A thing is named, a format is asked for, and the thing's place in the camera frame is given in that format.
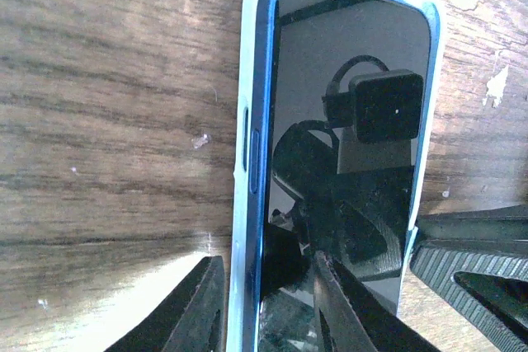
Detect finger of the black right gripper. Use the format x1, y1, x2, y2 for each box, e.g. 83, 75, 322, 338
410, 240, 527, 351
416, 204, 527, 251

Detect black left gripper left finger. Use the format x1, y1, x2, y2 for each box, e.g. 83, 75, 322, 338
107, 256, 225, 351

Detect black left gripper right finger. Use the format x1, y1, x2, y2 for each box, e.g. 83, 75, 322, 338
313, 251, 437, 351

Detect light blue phone case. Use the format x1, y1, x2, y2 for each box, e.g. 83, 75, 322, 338
224, 0, 447, 352

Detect blue phone black screen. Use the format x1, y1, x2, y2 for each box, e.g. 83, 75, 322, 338
250, 0, 441, 352

